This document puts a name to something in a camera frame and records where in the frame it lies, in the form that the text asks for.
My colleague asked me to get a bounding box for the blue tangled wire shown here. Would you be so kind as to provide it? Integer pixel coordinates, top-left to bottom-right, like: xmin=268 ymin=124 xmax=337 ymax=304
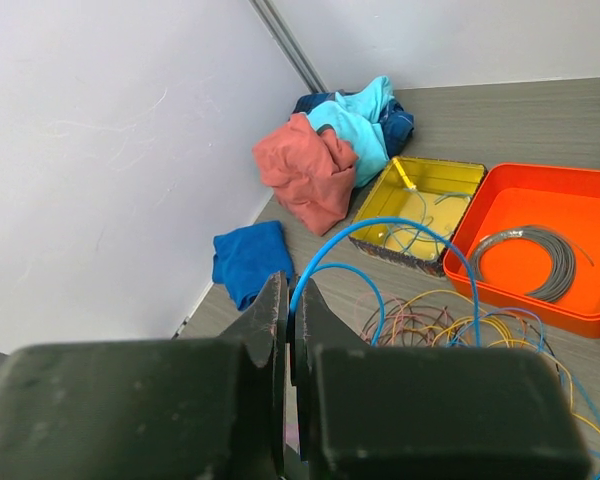
xmin=444 ymin=307 xmax=600 ymax=480

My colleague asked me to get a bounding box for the cyan cloth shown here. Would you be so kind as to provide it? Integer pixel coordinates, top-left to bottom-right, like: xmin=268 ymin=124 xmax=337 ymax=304
xmin=307 ymin=76 xmax=394 ymax=188

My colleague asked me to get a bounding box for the orange square tray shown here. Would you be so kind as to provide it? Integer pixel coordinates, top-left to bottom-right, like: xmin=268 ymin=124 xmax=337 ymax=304
xmin=453 ymin=163 xmax=600 ymax=338

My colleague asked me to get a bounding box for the blue plaid cloth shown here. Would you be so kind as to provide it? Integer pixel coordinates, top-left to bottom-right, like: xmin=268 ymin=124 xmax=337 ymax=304
xmin=292 ymin=92 xmax=415 ymax=158

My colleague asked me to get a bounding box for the royal blue cloth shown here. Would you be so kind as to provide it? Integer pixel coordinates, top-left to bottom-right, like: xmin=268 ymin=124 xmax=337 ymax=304
xmin=212 ymin=220 xmax=295 ymax=311

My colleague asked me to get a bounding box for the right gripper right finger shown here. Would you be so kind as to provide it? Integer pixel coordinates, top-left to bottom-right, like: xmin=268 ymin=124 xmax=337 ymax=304
xmin=289 ymin=281 xmax=591 ymax=479

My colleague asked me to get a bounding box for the salmon pink cloth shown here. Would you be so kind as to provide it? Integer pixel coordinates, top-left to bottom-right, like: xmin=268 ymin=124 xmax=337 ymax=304
xmin=252 ymin=113 xmax=358 ymax=236

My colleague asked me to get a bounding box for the left aluminium frame post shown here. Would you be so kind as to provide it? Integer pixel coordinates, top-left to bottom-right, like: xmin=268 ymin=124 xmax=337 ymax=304
xmin=249 ymin=0 xmax=327 ymax=93

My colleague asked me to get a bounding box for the yellow tangled wire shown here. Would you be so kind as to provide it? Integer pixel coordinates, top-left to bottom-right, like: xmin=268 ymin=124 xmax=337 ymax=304
xmin=394 ymin=289 xmax=600 ymax=480

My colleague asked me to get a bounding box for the gold tin box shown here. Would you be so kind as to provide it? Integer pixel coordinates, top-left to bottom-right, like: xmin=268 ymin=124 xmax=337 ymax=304
xmin=349 ymin=156 xmax=488 ymax=277

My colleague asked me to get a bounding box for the grey coiled wire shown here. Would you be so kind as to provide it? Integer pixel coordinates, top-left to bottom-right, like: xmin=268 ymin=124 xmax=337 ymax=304
xmin=467 ymin=224 xmax=595 ymax=304

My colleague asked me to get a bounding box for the red tangled wire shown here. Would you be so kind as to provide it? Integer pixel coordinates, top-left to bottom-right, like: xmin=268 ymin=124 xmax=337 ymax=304
xmin=353 ymin=292 xmax=461 ymax=347

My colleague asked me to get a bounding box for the light blue wire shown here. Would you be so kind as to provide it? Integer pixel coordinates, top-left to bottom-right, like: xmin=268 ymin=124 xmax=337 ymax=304
xmin=288 ymin=216 xmax=482 ymax=347

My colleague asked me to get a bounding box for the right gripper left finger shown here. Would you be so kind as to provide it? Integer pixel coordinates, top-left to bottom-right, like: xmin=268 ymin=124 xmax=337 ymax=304
xmin=0 ymin=273 xmax=288 ymax=479

